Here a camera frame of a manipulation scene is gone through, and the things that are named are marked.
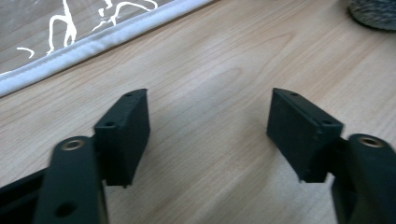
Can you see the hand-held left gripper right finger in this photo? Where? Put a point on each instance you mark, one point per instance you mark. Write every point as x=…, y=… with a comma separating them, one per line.
x=299, y=140

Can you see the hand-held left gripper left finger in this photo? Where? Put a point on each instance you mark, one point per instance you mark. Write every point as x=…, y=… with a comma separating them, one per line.
x=124, y=140

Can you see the clear plastic bag white trim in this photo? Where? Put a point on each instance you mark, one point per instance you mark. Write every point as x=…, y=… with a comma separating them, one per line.
x=93, y=43

